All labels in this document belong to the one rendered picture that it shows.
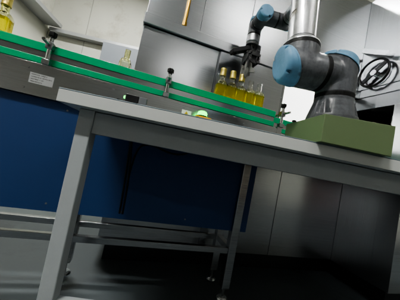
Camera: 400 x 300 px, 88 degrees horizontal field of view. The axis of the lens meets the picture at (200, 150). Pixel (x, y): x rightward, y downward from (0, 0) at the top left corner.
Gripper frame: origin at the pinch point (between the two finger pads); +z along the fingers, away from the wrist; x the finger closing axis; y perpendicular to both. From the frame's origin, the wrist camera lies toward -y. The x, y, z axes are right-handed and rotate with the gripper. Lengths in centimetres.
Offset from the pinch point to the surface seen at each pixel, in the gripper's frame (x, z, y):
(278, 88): 11.9, -5.7, 32.2
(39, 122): -14, 49, -85
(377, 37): 7, -64, 103
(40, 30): 309, -115, -250
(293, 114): 12.3, 8.4, 47.4
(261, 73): 11.9, -11.5, 17.7
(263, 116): -13.5, 23.3, 9.6
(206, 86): 14.7, 5.8, -16.3
